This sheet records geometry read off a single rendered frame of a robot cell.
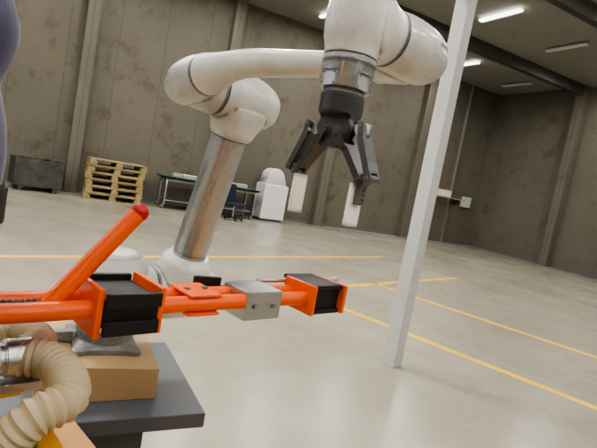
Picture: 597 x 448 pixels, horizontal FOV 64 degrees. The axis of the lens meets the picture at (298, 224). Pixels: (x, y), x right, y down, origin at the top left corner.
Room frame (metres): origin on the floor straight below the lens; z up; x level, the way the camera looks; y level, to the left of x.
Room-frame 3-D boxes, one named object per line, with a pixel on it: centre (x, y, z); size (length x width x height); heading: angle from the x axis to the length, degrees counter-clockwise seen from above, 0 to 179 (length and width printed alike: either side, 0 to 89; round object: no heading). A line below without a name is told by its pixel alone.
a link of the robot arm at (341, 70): (0.82, -0.03, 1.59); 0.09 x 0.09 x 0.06
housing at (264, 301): (0.73, 0.05, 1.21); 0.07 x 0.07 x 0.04; 44
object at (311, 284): (0.82, -0.05, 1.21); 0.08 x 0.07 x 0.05; 134
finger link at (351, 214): (0.77, -0.08, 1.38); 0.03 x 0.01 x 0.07; 133
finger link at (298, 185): (0.87, 0.01, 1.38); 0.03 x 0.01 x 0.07; 133
